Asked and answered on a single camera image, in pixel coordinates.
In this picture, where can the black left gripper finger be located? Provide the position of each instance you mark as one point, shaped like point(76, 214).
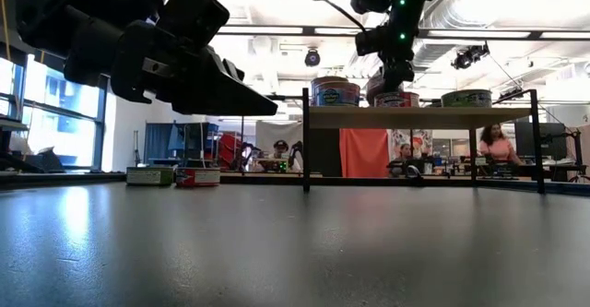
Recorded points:
point(216, 95)
point(235, 69)

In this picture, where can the silver-lid red-label seafood can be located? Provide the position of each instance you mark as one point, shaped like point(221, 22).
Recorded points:
point(198, 178)
point(396, 100)
point(374, 90)

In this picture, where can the pale-gold-lid blue-label seafood can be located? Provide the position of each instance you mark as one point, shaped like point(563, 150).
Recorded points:
point(336, 95)
point(329, 79)

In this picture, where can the silver-lid green-label seafood can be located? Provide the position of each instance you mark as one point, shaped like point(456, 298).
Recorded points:
point(465, 99)

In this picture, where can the gold-lid green-label seafood can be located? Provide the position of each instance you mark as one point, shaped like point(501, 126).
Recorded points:
point(149, 177)

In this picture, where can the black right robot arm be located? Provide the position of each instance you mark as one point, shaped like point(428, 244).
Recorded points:
point(392, 44)

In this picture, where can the background black robot arm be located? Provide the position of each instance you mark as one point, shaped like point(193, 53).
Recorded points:
point(413, 171)

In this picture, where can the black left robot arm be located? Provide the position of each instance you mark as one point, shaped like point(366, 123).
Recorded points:
point(50, 21)

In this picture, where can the wooden shelf with black legs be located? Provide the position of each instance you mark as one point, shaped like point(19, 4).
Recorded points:
point(415, 118)

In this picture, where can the dark equipment rack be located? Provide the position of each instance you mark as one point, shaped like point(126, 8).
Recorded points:
point(193, 141)

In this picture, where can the red background machine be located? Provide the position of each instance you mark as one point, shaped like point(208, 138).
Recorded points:
point(229, 148)

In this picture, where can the white cloth banner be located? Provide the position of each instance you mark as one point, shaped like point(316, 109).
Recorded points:
point(267, 134)

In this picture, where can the black ceiling spotlight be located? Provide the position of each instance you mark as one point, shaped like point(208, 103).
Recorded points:
point(470, 55)

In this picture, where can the blue partition curtain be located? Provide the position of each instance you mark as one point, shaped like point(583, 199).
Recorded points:
point(159, 143)

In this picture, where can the person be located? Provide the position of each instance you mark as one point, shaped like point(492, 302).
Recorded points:
point(404, 152)
point(495, 148)
point(279, 152)

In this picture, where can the orange cloth banner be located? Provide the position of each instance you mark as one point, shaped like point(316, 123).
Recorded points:
point(364, 152)

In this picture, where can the large glass window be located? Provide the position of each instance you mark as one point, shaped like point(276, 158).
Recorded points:
point(60, 113)

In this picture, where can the black background panel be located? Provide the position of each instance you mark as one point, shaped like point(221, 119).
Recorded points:
point(325, 152)

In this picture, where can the black background chair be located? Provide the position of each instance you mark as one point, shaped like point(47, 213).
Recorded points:
point(48, 161)

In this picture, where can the black background monitor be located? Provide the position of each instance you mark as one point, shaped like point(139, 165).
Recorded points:
point(541, 141)

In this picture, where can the black table mat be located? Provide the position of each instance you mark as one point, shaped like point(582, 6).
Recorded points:
point(369, 251)

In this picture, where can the black background stand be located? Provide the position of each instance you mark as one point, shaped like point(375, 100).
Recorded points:
point(576, 155)

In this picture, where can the background black frame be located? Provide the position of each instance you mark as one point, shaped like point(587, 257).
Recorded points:
point(286, 98)

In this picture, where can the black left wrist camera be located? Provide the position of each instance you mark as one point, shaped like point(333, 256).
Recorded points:
point(193, 12)

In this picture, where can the colourful wall poster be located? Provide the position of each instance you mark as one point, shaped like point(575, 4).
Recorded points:
point(421, 141)

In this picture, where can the black overhead camera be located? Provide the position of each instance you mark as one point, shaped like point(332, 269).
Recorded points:
point(312, 58)

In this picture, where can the black aluminium table frame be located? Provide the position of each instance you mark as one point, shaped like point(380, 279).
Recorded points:
point(369, 182)

